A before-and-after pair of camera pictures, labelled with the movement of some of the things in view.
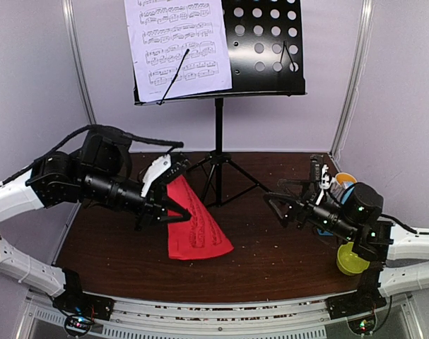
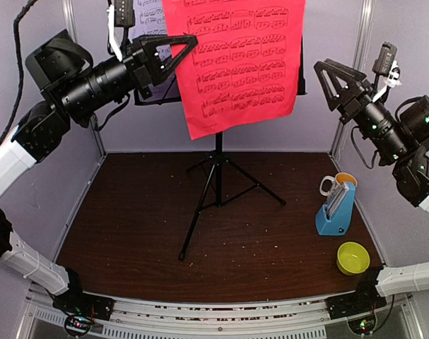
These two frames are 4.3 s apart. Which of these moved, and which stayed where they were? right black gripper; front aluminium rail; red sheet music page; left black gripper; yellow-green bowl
Moved: right black gripper; left black gripper; red sheet music page
Stayed: yellow-green bowl; front aluminium rail
